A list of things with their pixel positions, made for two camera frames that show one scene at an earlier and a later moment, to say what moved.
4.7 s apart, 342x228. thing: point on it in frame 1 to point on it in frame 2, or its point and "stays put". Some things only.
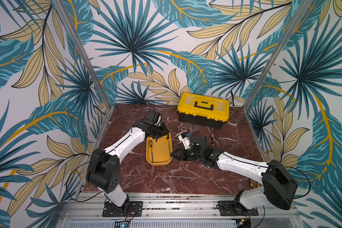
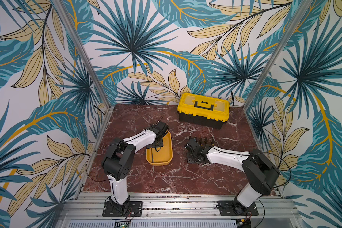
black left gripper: (165, 131) to (161, 144)
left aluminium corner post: (65, 17) stays put
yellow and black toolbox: (204, 110) stays put
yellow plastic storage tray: (160, 152) stays put
